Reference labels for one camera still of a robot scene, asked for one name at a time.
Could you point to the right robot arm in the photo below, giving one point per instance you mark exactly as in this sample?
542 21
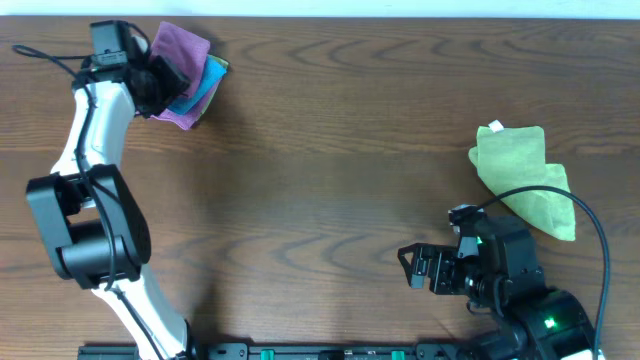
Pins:
495 266

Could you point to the purple microfiber cloth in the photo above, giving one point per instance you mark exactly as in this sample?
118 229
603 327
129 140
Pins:
186 50

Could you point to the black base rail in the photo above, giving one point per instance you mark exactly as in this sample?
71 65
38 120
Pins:
245 351

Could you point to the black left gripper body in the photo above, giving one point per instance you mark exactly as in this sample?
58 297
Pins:
167 76

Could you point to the white cloth tag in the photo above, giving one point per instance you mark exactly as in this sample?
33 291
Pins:
496 126

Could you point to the light green cloth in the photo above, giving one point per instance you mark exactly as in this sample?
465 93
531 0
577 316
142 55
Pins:
516 157

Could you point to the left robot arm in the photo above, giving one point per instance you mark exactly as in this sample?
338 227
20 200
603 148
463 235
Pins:
92 228

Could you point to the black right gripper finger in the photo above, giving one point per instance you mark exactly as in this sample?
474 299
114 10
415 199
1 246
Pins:
417 278
419 259

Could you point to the folded blue cloth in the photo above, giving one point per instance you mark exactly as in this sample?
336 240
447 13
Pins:
215 69

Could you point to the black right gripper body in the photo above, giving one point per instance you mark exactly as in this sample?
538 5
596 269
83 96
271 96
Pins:
432 268

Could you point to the folded green cloth in stack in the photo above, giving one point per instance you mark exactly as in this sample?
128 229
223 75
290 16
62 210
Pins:
215 70

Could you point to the folded purple cloth in stack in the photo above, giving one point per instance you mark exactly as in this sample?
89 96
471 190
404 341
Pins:
187 115

